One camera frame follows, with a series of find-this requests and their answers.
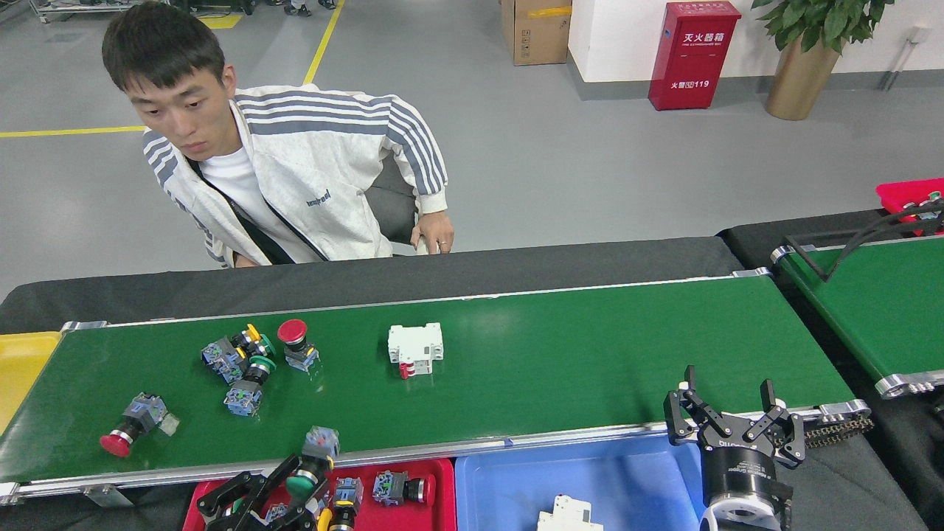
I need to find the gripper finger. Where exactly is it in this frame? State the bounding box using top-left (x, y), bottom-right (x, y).
top-left (664, 365), bottom-right (731, 452)
top-left (741, 378), bottom-right (807, 469)
top-left (195, 472), bottom-right (270, 531)
top-left (254, 454), bottom-right (333, 531)

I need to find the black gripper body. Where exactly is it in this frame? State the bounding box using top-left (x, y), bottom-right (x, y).
top-left (697, 442), bottom-right (796, 521)

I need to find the white circuit breaker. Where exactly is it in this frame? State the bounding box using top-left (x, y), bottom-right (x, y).
top-left (537, 496), bottom-right (604, 531)
top-left (388, 322), bottom-right (445, 381)

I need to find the red plastic tray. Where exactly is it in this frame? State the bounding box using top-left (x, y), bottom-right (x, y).
top-left (182, 457), bottom-right (457, 531)

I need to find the long green conveyor belt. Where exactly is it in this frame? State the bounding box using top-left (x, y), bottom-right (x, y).
top-left (0, 267), bottom-right (872, 506)

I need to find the short green conveyor belt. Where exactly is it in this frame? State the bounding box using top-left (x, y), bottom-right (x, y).
top-left (769, 232), bottom-right (944, 399)

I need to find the blue plastic tray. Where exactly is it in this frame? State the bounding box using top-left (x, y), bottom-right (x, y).
top-left (454, 434), bottom-right (709, 531)

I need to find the person's left hand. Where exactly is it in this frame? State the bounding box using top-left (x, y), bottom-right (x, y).
top-left (409, 210), bottom-right (455, 256)

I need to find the yellow plastic bin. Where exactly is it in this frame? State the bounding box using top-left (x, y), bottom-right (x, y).
top-left (0, 330), bottom-right (63, 436)

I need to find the red parts bin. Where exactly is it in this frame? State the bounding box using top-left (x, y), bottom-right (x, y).
top-left (875, 177), bottom-right (944, 237)

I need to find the grey office chair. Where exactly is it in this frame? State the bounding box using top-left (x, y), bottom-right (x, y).
top-left (364, 147), bottom-right (428, 257)

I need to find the red fire extinguisher cabinet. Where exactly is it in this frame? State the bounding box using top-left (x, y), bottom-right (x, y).
top-left (648, 1), bottom-right (742, 111)

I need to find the potted plant in gold pot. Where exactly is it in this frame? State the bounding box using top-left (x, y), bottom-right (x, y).
top-left (751, 0), bottom-right (897, 121)

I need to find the cardboard box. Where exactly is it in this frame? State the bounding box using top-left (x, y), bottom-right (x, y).
top-left (501, 0), bottom-right (572, 67)

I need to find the metal rack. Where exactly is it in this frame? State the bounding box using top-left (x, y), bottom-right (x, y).
top-left (29, 0), bottom-right (141, 23)

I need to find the black drive chain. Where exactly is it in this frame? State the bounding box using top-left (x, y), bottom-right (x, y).
top-left (793, 414), bottom-right (875, 449)

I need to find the black guide bracket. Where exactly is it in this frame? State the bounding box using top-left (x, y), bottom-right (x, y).
top-left (782, 232), bottom-right (830, 282)

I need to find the black cable bundle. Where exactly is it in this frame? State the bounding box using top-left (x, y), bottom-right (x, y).
top-left (822, 198), bottom-right (944, 282)

